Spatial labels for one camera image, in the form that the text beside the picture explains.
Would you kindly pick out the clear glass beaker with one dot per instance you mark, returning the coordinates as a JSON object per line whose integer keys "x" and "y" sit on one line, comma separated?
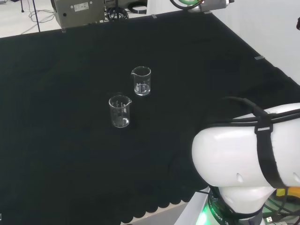
{"x": 141, "y": 82}
{"x": 119, "y": 112}

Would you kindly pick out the black bench cloth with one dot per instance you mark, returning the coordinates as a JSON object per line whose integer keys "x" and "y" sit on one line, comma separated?
{"x": 70, "y": 145}

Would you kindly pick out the grey metal equipment box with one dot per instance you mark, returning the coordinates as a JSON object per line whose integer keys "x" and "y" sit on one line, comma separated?
{"x": 77, "y": 14}

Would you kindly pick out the dark blue stand pole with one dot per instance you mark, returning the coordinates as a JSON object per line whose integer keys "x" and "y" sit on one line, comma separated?
{"x": 36, "y": 16}

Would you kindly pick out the yellow stop button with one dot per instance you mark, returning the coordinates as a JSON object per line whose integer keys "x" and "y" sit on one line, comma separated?
{"x": 282, "y": 192}

